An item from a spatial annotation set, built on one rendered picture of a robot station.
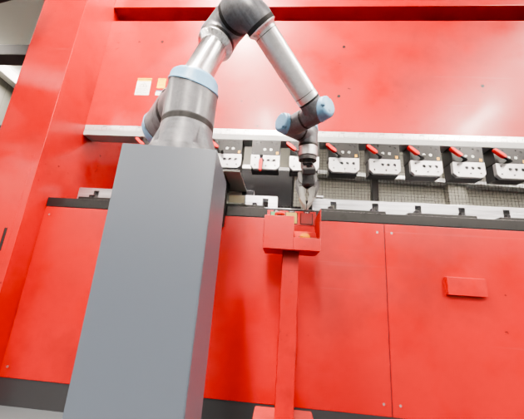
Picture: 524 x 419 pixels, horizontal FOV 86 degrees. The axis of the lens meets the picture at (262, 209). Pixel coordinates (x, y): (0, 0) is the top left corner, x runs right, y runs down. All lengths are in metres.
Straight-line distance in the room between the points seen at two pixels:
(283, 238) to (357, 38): 1.35
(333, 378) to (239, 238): 0.66
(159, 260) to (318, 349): 0.88
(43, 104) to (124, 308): 1.43
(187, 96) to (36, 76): 1.36
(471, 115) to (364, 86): 0.56
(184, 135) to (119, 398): 0.46
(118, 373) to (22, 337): 1.14
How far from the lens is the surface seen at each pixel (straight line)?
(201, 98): 0.67
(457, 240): 1.46
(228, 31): 1.04
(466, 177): 1.71
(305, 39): 1.94
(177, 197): 0.53
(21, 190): 1.67
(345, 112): 1.66
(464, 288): 1.42
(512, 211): 1.77
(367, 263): 1.29
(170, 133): 0.61
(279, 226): 1.00
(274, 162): 1.47
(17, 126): 1.84
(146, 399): 0.54
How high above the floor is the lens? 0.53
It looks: 15 degrees up
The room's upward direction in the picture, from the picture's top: 4 degrees clockwise
